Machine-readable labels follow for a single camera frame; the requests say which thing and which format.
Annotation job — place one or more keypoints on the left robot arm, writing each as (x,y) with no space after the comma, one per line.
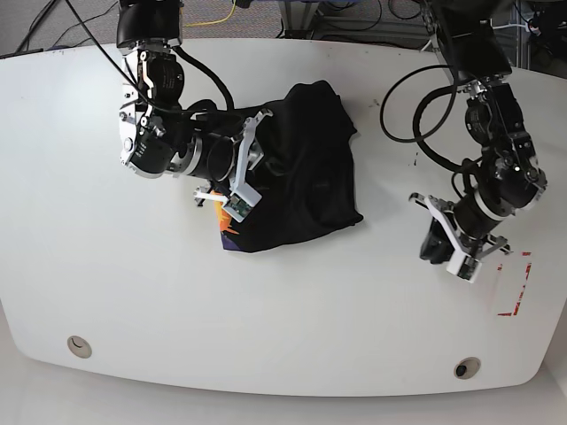
(507,177)

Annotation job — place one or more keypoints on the black t-shirt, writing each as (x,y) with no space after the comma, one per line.
(306,180)

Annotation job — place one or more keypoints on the red tape rectangle marking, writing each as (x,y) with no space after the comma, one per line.
(512,278)

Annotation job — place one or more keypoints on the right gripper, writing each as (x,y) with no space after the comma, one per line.
(214,157)

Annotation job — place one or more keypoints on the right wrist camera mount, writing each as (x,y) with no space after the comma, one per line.
(242,196)

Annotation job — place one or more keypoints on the right table grommet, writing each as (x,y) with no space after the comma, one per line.
(467,368)

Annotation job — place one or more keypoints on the table grommet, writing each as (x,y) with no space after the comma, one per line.
(467,368)
(79,347)

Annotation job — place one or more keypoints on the left table grommet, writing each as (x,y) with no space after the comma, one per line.
(79,347)

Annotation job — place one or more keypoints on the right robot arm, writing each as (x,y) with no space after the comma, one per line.
(158,135)

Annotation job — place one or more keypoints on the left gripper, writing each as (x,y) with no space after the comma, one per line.
(474,216)

